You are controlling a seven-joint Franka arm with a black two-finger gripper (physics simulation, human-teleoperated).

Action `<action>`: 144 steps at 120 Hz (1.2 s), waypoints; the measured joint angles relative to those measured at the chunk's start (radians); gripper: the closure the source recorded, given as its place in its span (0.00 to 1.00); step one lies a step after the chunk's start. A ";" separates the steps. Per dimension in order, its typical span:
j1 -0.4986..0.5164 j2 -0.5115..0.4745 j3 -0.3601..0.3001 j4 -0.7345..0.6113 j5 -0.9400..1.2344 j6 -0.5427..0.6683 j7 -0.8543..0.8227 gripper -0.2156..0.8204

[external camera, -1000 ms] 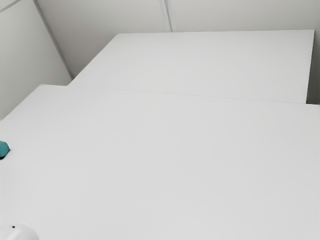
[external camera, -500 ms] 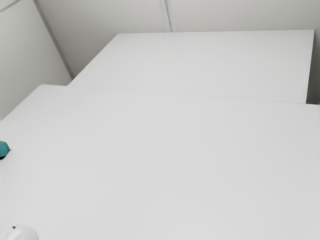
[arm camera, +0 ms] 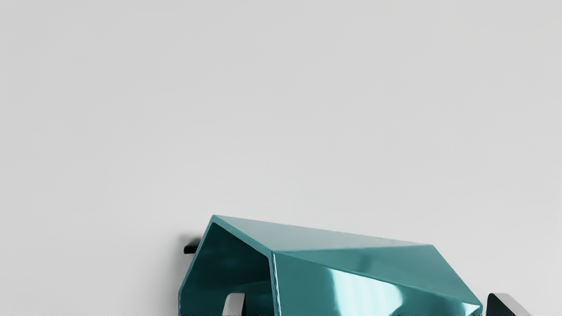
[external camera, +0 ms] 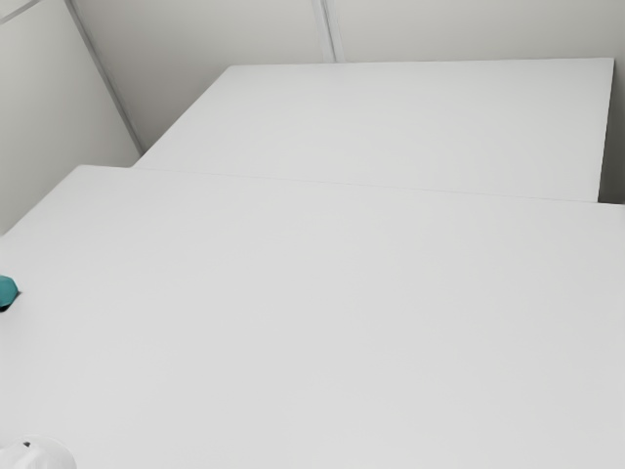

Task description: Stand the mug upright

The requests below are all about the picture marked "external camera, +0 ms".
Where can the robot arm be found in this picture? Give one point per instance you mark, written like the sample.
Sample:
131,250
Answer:
39,455

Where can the teal faceted mug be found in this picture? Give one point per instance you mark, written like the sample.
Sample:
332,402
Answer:
6,291

